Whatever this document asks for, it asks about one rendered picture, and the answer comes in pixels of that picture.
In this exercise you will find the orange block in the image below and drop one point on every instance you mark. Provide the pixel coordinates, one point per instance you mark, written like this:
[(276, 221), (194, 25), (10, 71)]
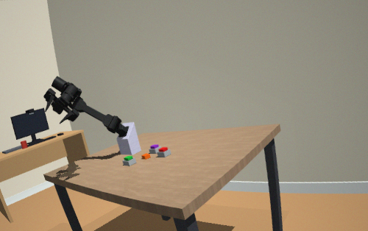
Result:
[(145, 156)]

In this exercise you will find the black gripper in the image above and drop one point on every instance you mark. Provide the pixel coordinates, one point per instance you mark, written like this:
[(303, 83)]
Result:
[(63, 102)]

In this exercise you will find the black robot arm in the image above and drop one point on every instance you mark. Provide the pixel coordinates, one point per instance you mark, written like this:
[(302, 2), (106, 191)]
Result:
[(113, 123)]

